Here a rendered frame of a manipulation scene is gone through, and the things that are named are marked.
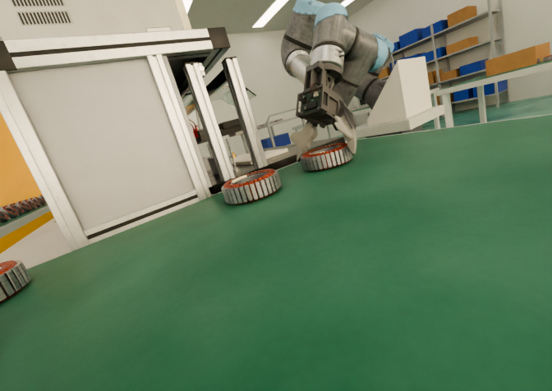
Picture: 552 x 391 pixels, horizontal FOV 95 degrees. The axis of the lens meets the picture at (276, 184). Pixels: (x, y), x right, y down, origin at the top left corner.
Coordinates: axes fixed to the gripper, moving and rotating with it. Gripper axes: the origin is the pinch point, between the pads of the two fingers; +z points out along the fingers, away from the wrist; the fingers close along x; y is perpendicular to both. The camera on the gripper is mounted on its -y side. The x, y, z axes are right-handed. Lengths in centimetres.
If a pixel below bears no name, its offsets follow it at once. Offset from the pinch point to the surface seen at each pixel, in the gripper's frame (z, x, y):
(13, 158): -25, -407, 77
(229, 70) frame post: -20.6, -18.5, 16.4
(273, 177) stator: 6.8, 0.5, 15.3
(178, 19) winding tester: -35, -31, 26
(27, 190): 12, -407, 59
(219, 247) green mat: 18.0, 7.9, 28.8
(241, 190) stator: 10.0, -1.9, 20.1
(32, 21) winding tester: -21, -38, 52
